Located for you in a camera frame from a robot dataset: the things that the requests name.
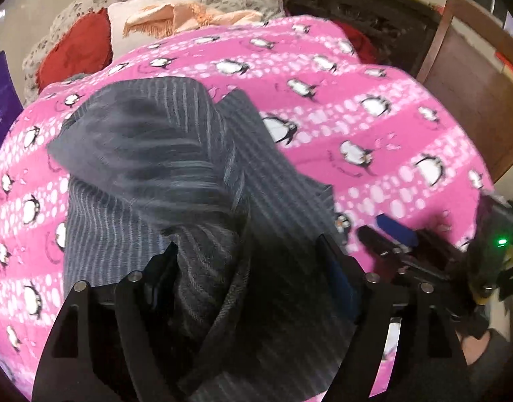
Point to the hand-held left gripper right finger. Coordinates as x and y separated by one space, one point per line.
340 284

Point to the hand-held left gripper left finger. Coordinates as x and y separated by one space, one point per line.
156 289

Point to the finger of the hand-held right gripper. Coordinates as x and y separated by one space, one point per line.
397 229
376 239

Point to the grey pinstriped coat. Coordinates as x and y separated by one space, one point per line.
177 167

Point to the person's right forearm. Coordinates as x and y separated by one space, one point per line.
491 351

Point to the pink penguin print blanket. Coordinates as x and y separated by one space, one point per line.
365 104

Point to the brown wooden chair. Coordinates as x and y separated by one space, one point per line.
470 83

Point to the red cloth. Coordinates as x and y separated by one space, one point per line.
361 46

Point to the dark carved wooden cabinet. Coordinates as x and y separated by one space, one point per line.
365 12

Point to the purple shopping bag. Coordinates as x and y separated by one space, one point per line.
3 104

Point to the red fringed cushion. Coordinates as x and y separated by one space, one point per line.
72 54

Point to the white pillow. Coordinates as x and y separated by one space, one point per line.
122 25

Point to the peach fringed shawl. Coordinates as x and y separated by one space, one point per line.
189 14

